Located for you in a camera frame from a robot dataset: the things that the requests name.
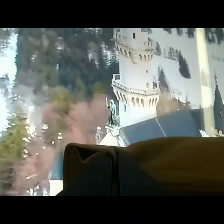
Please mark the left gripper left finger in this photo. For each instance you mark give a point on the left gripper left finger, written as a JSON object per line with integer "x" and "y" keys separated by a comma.
{"x": 90, "y": 173}

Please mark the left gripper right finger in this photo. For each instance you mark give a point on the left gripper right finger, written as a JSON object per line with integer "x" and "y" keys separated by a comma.
{"x": 131, "y": 181}

